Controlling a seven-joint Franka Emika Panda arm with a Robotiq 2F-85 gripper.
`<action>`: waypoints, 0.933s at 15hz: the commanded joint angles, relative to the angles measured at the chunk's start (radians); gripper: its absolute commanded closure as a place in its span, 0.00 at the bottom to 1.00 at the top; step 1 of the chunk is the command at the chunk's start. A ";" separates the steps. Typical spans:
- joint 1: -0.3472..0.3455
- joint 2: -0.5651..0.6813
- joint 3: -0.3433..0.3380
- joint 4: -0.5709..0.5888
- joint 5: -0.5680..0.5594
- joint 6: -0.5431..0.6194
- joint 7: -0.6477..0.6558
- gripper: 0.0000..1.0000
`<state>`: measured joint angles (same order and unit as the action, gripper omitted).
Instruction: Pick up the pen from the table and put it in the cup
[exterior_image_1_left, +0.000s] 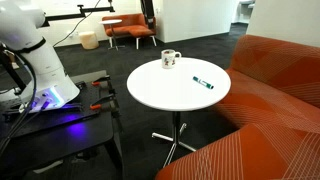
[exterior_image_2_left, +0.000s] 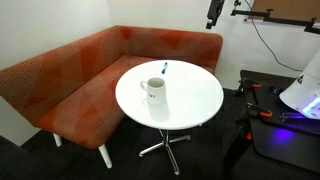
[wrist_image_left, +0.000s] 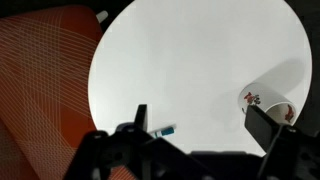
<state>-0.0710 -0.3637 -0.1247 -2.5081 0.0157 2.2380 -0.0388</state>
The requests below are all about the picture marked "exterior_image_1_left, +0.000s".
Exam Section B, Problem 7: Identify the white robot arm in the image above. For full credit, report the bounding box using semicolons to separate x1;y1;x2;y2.
0;0;80;111

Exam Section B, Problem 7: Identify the green marker pen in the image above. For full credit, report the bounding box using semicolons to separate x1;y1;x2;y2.
192;76;214;89

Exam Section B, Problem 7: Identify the large orange sofa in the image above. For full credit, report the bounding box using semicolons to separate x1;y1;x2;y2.
155;35;320;180

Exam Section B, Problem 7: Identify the round white table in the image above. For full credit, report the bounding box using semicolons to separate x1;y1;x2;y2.
127;57;231;166

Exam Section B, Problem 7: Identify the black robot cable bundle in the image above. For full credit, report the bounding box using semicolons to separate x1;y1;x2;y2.
0;46;38;158

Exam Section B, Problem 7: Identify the orange-handled clamp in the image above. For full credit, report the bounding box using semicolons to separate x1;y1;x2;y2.
90;94;119;118
91;75;115;94

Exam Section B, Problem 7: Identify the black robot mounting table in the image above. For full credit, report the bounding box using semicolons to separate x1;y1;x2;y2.
0;69;126;180

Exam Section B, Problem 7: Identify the cream cylindrical stool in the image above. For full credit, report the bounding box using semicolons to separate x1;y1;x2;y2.
79;31;99;50

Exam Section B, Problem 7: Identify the small round side table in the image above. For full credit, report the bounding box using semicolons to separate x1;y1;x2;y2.
99;19;125;51

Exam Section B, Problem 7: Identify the lower orange-handled clamp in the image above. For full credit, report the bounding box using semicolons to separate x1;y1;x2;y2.
90;94;119;118

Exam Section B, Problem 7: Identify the black overhead camera boom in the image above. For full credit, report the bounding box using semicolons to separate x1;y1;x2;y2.
42;0;115;27

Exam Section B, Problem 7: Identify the orange background armchair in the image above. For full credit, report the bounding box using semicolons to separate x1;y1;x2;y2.
100;13;156;48

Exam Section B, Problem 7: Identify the white cartoon mug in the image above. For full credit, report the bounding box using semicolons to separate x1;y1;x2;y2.
161;49;182;69

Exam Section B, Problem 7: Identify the upper orange-handled clamp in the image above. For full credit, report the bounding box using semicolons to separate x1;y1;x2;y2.
91;75;115;94

